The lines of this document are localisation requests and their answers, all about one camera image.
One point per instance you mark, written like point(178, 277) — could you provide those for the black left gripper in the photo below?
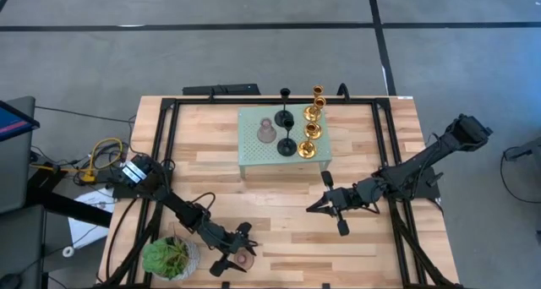
point(228, 242)

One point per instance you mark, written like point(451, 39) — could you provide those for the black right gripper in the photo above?
point(342, 198)

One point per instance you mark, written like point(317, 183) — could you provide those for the pink ribbed glass candle holder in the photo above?
point(244, 260)
point(266, 134)

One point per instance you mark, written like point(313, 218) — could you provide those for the gold metal candlestick holder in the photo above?
point(306, 151)
point(320, 102)
point(309, 116)

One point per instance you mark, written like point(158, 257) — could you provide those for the black metal candlestick holder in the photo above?
point(286, 149)
point(285, 92)

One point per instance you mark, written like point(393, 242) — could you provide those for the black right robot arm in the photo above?
point(431, 158)

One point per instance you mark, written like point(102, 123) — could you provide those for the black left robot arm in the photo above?
point(181, 206)

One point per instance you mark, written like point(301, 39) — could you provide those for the green succulent in white pot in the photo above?
point(165, 257)

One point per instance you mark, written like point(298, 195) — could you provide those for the green perforated metal shelf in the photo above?
point(253, 154)

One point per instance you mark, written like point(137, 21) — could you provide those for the white label sticker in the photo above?
point(405, 97)

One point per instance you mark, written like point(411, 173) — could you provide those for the flat black box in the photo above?
point(220, 89)

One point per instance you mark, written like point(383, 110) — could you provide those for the white paper sheet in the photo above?
point(86, 234)

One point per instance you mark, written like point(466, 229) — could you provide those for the black stand beam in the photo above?
point(72, 206)

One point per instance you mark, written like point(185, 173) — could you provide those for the white tape roll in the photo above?
point(63, 251)

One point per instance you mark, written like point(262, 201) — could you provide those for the dark screen with blue display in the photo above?
point(12, 122)

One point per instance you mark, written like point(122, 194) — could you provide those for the black arched bracket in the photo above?
point(343, 85)

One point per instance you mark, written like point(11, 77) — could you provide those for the black aluminium rail frame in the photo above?
point(203, 99)

